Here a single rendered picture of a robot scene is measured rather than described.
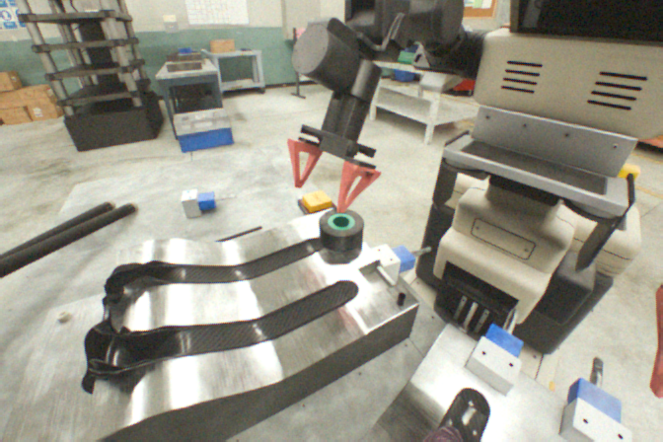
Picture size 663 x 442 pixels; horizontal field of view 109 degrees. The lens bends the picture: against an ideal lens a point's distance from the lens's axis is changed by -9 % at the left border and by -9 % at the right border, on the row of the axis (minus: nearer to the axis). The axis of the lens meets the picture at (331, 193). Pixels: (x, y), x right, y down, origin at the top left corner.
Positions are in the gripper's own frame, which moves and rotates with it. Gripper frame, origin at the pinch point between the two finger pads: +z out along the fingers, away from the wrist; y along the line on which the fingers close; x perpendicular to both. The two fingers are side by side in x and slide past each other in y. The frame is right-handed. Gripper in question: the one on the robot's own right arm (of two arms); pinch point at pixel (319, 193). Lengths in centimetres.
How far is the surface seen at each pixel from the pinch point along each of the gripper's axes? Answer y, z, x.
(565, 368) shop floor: 62, 50, 121
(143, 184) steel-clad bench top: -68, 24, -5
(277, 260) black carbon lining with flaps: -3.2, 13.5, -0.9
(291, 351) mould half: 10.5, 16.7, -7.9
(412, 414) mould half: 24.5, 15.8, -2.4
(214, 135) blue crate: -284, 35, 118
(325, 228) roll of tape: 0.2, 6.0, 4.0
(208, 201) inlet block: -36.4, 16.9, 2.2
